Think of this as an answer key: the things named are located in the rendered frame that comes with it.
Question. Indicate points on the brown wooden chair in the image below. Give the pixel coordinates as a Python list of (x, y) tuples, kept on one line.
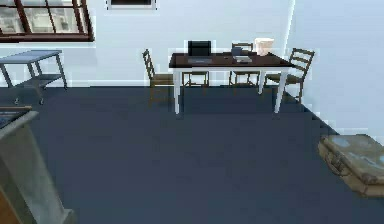
[(196, 77), (155, 77), (245, 76), (298, 66)]

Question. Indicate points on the black laptop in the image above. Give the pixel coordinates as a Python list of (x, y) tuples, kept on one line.
[(199, 51)]

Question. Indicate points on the dark top white leg table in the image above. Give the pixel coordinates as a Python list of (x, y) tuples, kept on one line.
[(226, 61)]

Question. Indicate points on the grey book stack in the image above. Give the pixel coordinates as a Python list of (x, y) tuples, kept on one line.
[(240, 56)]

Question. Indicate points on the white pot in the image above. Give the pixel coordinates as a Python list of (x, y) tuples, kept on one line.
[(264, 46)]

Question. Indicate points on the grey rolling cart table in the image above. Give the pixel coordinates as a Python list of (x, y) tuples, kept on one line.
[(33, 56)]

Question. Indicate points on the tan old suitcase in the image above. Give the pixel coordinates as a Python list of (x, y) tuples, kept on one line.
[(356, 163)]

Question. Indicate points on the brown framed window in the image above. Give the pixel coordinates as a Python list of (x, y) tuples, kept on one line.
[(43, 20)]

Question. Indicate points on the grey green cabinet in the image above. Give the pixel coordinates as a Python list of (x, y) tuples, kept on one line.
[(23, 166)]

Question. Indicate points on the dark framed wall picture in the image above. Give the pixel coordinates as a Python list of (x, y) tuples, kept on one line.
[(131, 2)]

